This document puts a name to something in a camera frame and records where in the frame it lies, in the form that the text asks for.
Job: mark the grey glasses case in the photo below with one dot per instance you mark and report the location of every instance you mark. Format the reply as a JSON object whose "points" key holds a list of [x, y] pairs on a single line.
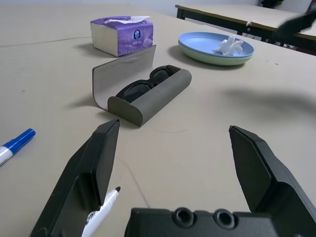
{"points": [[158, 96]]}

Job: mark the white tissue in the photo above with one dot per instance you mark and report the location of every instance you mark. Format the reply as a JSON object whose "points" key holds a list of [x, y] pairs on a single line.
{"points": [[229, 47]]}

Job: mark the white plastic tie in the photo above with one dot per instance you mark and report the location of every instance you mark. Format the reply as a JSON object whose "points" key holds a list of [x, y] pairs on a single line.
{"points": [[249, 23]]}

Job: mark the blue plate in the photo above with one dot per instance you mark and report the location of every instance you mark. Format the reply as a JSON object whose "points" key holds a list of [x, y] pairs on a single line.
{"points": [[200, 43]]}

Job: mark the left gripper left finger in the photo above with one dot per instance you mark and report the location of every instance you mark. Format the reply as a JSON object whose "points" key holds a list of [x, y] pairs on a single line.
{"points": [[84, 177]]}

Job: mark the white marker blue cap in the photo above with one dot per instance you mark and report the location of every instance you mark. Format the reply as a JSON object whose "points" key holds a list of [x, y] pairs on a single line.
{"points": [[17, 143]]}

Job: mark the green plate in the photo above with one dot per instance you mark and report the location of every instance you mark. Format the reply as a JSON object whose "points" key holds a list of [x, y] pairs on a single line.
{"points": [[217, 61]]}

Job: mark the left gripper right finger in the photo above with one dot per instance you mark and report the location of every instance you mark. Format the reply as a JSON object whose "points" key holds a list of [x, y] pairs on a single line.
{"points": [[266, 177]]}

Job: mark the white marker black tip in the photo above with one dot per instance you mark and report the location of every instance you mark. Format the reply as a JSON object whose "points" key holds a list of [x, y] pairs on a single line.
{"points": [[103, 209]]}

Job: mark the black sunglasses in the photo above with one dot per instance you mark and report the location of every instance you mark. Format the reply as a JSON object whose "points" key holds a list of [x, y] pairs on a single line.
{"points": [[138, 87]]}

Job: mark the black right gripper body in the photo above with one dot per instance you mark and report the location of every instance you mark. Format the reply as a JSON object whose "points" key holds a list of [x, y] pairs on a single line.
{"points": [[291, 27]]}

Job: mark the beige side table black frame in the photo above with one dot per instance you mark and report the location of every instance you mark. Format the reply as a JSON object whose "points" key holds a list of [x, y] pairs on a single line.
{"points": [[222, 12], [269, 24]]}

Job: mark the purple tissue box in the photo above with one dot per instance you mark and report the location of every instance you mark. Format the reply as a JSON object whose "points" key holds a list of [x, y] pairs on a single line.
{"points": [[133, 39]]}

